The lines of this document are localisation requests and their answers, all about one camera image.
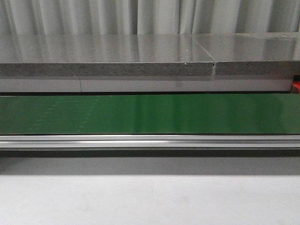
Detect aluminium conveyor frame rail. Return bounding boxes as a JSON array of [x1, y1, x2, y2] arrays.
[[0, 135, 300, 149]]

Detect green conveyor belt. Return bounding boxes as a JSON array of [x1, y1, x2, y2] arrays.
[[0, 94, 300, 135]]

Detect white pleated curtain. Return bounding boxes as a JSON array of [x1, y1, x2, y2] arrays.
[[0, 0, 300, 35]]

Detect grey stone counter slab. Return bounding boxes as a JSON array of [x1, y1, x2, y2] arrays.
[[0, 35, 213, 77], [192, 32, 300, 78]]

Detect red plastic tray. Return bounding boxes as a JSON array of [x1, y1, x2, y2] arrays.
[[291, 81, 300, 94]]

